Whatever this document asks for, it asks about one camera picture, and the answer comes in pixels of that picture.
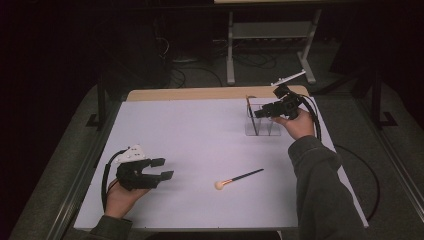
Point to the large fluffy makeup brush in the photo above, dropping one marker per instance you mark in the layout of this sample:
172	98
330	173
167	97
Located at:
238	178

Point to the white metal stand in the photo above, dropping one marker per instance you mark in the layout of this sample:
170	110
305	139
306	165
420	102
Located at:
271	30

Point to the black stand post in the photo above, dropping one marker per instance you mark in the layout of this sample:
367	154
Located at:
101	103
377	100

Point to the clear acrylic organizer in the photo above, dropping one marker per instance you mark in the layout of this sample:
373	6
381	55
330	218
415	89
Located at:
266	128

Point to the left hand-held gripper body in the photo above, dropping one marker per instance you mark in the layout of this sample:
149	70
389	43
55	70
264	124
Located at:
133	176

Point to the white table mat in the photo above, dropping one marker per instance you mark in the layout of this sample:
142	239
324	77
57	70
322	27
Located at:
200	140

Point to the person's left hand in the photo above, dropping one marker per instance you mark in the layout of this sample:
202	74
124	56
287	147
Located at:
121	200

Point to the person's right hand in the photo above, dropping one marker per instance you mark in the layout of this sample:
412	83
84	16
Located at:
298	126

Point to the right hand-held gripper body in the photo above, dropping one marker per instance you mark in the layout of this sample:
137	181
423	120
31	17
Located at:
287	105

